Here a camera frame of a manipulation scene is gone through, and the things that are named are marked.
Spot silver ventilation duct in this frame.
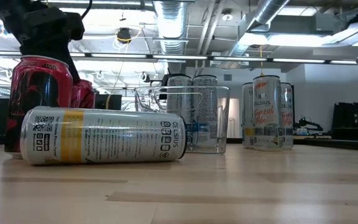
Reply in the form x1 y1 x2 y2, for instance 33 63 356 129
153 0 188 56
228 0 291 58

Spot black overhead camera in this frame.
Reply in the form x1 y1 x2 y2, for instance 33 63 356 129
116 27 133 44

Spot narrow clear plastic bin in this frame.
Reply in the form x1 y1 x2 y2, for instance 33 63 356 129
134 85 231 154

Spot yellow hanging cable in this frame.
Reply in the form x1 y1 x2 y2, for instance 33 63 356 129
104 60 126 110

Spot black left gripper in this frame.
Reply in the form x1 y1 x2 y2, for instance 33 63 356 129
20 39 81 82

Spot red Star Wars Coca-Cola can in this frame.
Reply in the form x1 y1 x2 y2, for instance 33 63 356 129
4 55 73 159

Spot black storage crates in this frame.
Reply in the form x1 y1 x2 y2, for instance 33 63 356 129
331 101 358 141

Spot black beam with light strips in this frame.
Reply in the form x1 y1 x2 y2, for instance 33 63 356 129
0 50 358 65

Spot black monitor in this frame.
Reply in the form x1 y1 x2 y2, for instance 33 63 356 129
94 94 123 110

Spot white ceiling light panel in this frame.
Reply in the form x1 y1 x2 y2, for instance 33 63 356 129
238 32 335 47

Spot black device with cables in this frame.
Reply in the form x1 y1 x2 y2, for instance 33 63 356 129
293 116 324 133

